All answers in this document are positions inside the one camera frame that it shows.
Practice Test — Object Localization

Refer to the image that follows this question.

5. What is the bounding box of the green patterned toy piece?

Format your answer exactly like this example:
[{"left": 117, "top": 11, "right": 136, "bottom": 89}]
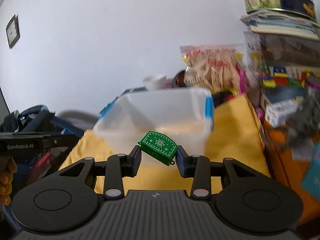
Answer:
[{"left": 138, "top": 131, "right": 178, "bottom": 166}]

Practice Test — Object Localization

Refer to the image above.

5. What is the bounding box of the bag of snacks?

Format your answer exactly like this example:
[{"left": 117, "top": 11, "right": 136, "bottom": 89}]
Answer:
[{"left": 180, "top": 43, "right": 247, "bottom": 96}]

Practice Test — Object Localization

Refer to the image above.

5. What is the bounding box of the round decorated tin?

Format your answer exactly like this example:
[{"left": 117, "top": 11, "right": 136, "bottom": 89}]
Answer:
[{"left": 244, "top": 0, "right": 316, "bottom": 22}]

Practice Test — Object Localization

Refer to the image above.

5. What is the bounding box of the gloved left hand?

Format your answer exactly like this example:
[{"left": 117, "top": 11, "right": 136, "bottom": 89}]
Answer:
[{"left": 0, "top": 157, "right": 17, "bottom": 205}]

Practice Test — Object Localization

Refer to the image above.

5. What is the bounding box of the white bowl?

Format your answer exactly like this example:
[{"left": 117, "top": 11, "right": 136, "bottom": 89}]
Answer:
[{"left": 143, "top": 74, "right": 167, "bottom": 90}]

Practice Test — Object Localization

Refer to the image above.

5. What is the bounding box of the translucent white plastic bin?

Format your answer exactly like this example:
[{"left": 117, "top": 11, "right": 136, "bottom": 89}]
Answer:
[{"left": 93, "top": 88, "right": 214, "bottom": 155}]

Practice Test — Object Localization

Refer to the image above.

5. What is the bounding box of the clear box of blocks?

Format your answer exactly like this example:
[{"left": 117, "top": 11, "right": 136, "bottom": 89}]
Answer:
[{"left": 244, "top": 31, "right": 319, "bottom": 108}]

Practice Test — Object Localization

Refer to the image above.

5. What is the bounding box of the wall clock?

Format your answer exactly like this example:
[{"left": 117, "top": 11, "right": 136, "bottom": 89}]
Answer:
[{"left": 6, "top": 15, "right": 21, "bottom": 49}]

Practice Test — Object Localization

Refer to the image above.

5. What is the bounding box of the orange box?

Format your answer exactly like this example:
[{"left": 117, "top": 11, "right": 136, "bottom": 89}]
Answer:
[{"left": 262, "top": 121, "right": 319, "bottom": 227}]

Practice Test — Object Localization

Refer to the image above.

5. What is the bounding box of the yellow cloth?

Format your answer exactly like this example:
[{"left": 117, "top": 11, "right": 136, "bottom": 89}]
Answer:
[{"left": 60, "top": 95, "right": 270, "bottom": 192}]

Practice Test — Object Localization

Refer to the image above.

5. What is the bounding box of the small white carton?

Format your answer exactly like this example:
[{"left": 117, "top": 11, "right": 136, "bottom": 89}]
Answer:
[{"left": 265, "top": 100, "right": 298, "bottom": 128}]

